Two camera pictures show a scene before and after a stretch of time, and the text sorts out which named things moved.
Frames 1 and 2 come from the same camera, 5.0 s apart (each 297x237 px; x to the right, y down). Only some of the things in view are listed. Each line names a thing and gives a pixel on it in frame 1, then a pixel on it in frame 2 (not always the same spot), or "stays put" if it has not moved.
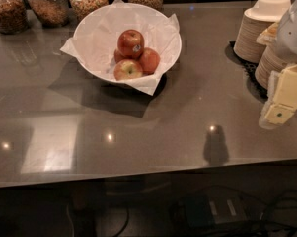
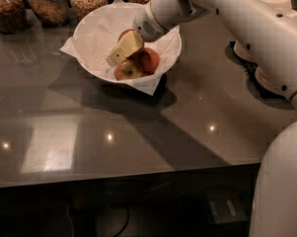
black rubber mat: (250, 68) stays put
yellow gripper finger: (289, 94) to (128, 42)
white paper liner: (96, 35) stays put
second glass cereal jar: (48, 4) stays put
